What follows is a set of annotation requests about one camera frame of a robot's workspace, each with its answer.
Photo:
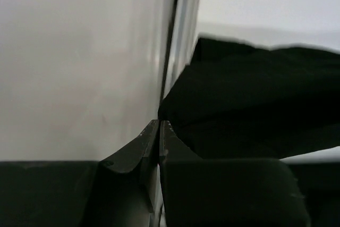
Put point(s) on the aluminium left table rail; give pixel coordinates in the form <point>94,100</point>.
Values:
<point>180,41</point>

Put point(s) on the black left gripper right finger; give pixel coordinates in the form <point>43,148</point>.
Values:
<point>226,192</point>

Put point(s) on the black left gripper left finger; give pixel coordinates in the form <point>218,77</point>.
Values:
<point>117,191</point>

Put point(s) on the black trousers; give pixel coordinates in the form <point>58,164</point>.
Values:
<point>236,100</point>

